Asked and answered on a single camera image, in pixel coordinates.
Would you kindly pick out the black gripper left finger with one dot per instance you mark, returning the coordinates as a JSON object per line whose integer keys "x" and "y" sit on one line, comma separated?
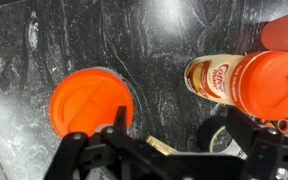
{"x": 84, "y": 156}

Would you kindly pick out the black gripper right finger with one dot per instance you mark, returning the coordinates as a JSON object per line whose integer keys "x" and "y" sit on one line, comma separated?
{"x": 264, "y": 153}

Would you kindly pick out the big orange cup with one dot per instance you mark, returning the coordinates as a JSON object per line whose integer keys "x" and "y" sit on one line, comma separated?
{"x": 284, "y": 33}

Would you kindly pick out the creamer bottle blue label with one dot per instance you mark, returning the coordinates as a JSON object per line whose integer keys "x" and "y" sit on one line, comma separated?
{"x": 87, "y": 100}

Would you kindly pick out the black tape roll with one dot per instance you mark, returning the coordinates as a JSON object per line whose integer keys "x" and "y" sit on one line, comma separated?
{"x": 207, "y": 130}

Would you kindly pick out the Coffee mate bottle red label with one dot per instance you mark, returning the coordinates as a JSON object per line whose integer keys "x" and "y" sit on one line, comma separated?
{"x": 267, "y": 86}

